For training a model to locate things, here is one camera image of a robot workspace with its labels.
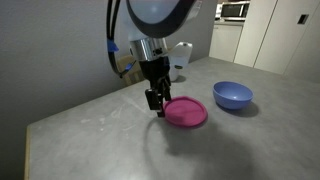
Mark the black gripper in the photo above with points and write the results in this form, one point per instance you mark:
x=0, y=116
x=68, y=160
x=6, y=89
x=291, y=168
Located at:
x=155, y=71

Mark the pink round plate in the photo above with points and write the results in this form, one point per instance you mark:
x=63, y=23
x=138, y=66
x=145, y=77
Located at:
x=186, y=111

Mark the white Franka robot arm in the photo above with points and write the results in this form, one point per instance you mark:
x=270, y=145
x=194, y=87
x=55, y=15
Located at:
x=156, y=16

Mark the blue plastic bowl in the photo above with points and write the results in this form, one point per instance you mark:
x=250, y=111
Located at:
x=232, y=100

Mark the wooden chair with slatted back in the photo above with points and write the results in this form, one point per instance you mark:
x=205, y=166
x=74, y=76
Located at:
x=133, y=76

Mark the white kitchen counter cabinet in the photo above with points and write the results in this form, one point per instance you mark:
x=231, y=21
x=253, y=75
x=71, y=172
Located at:
x=225, y=41

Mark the silver microwave oven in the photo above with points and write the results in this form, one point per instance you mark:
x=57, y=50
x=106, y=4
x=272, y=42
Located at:
x=235, y=10

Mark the tall white cabinet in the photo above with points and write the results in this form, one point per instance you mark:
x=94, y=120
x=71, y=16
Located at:
x=266, y=36

